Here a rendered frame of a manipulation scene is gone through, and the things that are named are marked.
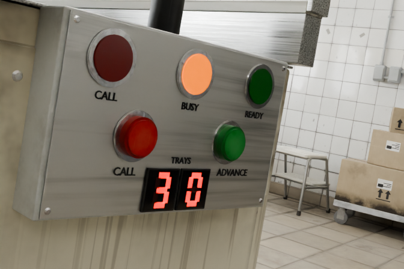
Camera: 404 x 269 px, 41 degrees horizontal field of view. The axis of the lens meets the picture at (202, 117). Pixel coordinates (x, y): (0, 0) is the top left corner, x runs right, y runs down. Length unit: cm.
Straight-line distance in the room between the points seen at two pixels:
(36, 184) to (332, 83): 435
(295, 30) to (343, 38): 414
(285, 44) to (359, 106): 402
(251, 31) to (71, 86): 26
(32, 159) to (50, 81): 5
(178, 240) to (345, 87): 416
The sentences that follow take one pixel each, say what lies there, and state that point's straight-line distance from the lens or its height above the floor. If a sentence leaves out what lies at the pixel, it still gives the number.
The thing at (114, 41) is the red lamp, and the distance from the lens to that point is 37.
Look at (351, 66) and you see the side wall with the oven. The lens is 461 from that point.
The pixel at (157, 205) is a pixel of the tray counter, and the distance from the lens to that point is 42.
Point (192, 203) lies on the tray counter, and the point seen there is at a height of 71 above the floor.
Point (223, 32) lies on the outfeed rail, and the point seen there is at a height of 86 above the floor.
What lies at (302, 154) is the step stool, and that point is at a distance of 408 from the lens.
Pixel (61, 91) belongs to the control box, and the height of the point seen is 79.
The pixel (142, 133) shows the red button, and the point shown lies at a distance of 39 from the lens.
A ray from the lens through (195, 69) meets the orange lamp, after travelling 42.
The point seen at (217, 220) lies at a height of 68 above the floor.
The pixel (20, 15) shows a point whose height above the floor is 83.
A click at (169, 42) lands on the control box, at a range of 41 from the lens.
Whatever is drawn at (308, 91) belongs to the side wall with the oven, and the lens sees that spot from 473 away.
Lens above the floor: 80
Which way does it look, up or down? 3 degrees down
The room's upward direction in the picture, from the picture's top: 9 degrees clockwise
